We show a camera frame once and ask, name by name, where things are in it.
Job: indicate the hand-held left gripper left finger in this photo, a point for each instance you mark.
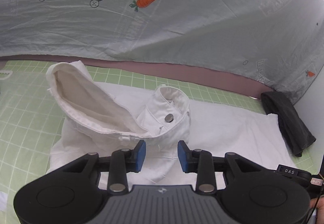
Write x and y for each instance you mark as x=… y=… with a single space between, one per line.
x=140 y=157

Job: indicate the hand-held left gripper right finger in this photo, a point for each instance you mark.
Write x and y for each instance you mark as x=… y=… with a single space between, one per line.
x=182 y=157

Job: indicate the white pants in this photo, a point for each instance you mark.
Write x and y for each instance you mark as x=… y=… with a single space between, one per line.
x=227 y=133

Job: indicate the person's right hand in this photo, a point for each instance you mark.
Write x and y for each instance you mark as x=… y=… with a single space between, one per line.
x=319 y=206

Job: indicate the dark grey folded garment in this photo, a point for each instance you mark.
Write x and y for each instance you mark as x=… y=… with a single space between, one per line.
x=291 y=122

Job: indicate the green grid mat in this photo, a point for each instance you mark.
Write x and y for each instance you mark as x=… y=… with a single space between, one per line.
x=25 y=117

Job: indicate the grey carrot-print sheet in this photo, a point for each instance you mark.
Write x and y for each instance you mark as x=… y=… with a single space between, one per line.
x=177 y=24

